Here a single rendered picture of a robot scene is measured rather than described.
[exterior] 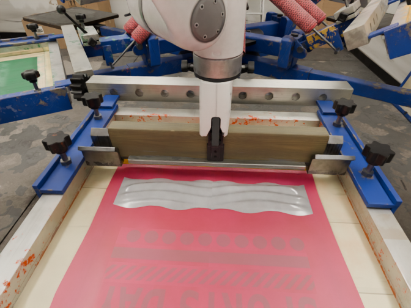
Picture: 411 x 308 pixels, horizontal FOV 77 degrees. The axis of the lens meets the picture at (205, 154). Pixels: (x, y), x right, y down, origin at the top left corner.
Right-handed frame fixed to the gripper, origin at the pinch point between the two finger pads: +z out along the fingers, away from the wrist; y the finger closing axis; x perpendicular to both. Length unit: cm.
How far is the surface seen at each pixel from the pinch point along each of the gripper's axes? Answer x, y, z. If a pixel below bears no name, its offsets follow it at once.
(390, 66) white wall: 199, -270, 86
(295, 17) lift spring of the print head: 26, -60, -10
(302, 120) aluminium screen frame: 20.8, -14.7, 3.0
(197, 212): -2.8, 11.8, 5.9
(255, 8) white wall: 52, -412, 54
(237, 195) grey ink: 4.4, 8.0, 5.3
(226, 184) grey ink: 2.4, 4.9, 5.8
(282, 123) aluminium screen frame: 16.2, -14.7, 3.8
